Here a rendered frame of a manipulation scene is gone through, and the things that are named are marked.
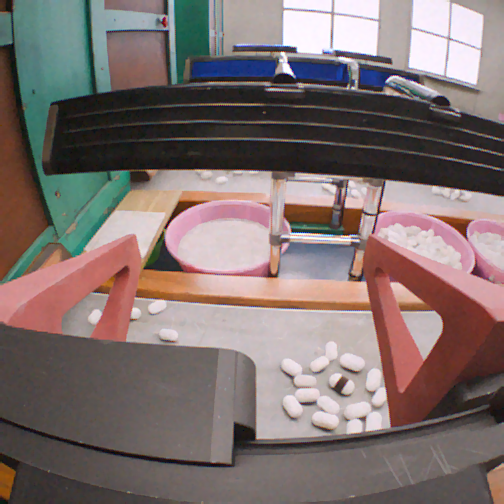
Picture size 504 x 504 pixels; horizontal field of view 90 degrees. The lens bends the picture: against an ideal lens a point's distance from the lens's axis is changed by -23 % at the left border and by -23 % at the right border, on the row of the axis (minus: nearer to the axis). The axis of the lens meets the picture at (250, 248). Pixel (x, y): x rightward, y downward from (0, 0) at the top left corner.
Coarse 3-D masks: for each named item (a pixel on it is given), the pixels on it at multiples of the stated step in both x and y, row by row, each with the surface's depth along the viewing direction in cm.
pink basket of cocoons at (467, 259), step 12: (384, 216) 75; (396, 216) 77; (408, 216) 77; (420, 216) 76; (420, 228) 77; (432, 228) 75; (444, 240) 73; (456, 240) 69; (468, 252) 64; (468, 264) 62
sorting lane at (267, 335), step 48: (144, 336) 49; (192, 336) 50; (240, 336) 50; (288, 336) 50; (336, 336) 50; (432, 336) 48; (288, 384) 43; (384, 384) 42; (288, 432) 37; (336, 432) 36
